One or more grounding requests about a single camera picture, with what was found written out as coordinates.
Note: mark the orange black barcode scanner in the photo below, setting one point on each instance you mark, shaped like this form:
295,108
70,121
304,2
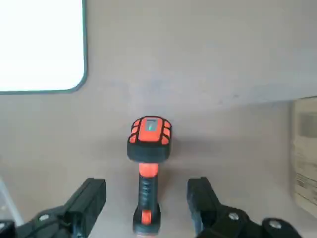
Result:
148,143

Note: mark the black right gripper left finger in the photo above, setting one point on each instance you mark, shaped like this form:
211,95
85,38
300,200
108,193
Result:
74,213

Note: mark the brown cardboard box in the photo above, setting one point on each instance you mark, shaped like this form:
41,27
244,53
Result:
305,153

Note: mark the white pad with black frame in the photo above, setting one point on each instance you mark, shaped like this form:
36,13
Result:
37,44

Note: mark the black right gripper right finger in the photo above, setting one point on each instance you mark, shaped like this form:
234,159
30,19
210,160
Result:
218,218

